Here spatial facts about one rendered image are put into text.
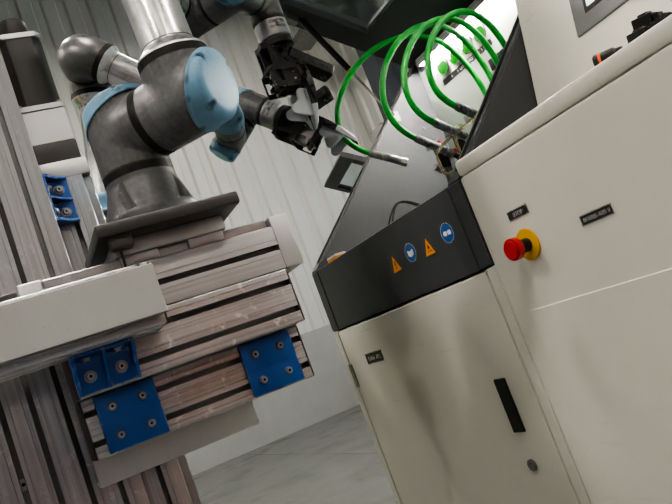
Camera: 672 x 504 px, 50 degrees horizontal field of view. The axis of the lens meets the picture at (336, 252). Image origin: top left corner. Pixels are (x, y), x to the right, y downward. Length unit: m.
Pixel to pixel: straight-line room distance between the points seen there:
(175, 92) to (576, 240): 0.63
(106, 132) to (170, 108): 0.12
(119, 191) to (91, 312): 0.27
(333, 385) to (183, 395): 7.36
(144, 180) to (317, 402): 7.32
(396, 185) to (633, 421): 1.07
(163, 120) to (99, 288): 0.30
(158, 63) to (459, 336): 0.72
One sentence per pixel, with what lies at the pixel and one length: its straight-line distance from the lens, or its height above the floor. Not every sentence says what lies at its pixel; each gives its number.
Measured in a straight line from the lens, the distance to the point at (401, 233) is 1.44.
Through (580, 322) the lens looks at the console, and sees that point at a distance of 1.14.
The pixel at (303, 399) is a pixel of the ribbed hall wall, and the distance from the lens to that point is 8.33.
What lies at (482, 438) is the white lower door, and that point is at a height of 0.49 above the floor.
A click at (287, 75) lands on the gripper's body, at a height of 1.33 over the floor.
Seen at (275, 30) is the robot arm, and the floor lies 1.43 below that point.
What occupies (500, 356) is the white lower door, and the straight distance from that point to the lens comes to 1.31.
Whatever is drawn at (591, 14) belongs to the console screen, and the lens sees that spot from 1.35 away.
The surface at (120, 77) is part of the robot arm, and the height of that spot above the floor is 1.51.
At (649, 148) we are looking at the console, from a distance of 0.99.
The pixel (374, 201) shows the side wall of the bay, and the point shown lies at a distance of 1.95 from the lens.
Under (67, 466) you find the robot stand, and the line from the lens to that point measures 1.27.
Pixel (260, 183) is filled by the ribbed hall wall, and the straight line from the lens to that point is 8.76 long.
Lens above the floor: 0.76
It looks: 7 degrees up
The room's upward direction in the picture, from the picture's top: 21 degrees counter-clockwise
